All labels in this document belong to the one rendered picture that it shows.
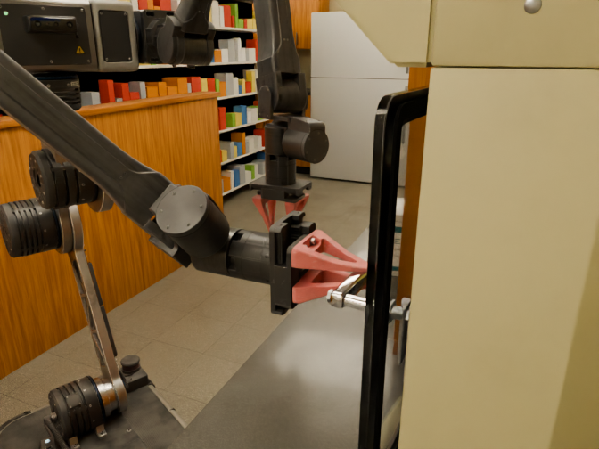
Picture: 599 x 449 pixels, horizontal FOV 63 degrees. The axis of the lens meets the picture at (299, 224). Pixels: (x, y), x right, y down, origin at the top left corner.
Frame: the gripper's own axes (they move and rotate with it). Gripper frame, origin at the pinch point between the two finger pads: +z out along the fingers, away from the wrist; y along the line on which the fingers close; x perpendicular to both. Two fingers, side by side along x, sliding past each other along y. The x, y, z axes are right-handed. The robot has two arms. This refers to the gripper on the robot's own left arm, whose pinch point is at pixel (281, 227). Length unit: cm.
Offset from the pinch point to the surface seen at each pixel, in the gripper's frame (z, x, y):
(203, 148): 35, 208, -162
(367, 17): -35, -46, 29
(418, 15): -35, -46, 32
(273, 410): 15.6, -29.5, 12.9
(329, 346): 15.7, -11.3, 14.5
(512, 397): -9, -46, 41
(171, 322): 111, 108, -121
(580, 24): -34, -46, 41
